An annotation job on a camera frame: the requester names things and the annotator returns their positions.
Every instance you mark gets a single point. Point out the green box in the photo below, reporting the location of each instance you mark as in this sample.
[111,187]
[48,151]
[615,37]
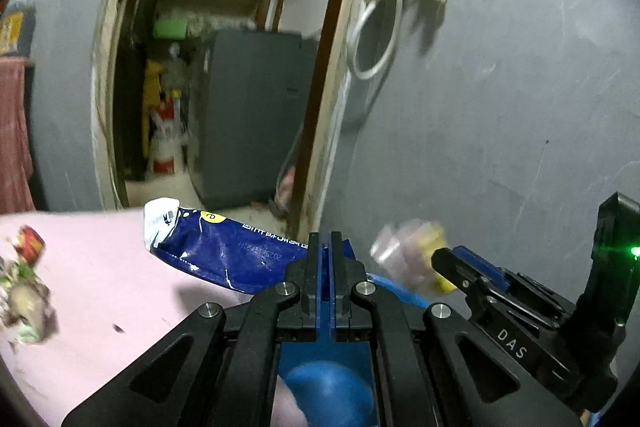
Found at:
[170,29]

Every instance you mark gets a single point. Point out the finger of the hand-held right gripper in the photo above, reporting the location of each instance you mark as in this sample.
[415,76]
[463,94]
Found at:
[452,267]
[482,264]

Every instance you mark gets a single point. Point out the red white bottle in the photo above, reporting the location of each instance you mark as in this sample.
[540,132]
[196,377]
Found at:
[165,142]

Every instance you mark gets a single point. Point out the green white wrapper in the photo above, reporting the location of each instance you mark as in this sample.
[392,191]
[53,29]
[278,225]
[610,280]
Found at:
[20,332]

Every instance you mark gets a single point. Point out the wooden door frame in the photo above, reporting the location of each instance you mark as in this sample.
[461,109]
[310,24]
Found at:
[327,107]

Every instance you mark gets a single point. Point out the dark bottle with yellow label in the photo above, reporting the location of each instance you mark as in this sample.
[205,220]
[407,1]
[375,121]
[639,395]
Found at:
[20,22]

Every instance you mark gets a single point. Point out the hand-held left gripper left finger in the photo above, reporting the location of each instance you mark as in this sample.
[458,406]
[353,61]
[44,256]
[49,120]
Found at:
[312,277]

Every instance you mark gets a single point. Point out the red snack packet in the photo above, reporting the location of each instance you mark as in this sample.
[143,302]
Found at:
[29,244]

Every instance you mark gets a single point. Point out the person's right forearm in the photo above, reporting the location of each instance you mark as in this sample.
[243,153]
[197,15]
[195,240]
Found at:
[595,421]

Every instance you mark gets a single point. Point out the blue snack bag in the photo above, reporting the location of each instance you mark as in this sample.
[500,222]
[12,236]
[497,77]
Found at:
[235,252]

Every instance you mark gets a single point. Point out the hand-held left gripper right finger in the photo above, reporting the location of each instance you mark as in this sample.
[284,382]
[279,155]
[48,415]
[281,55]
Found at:
[340,277]

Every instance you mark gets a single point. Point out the red checked blanket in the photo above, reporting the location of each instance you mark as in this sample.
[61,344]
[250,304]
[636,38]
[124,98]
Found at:
[12,132]

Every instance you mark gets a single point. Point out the clear plastic wrapper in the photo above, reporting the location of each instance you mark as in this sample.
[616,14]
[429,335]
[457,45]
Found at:
[410,252]

